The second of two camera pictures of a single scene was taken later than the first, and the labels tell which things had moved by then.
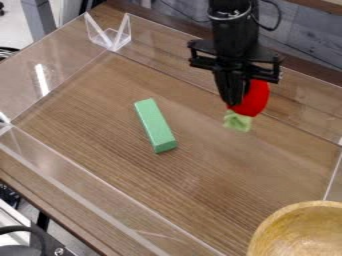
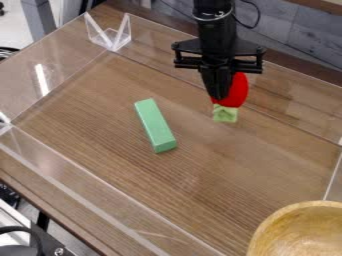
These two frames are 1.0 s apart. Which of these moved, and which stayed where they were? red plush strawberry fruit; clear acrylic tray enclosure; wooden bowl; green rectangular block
Moved: red plush strawberry fruit
Stayed: green rectangular block; wooden bowl; clear acrylic tray enclosure
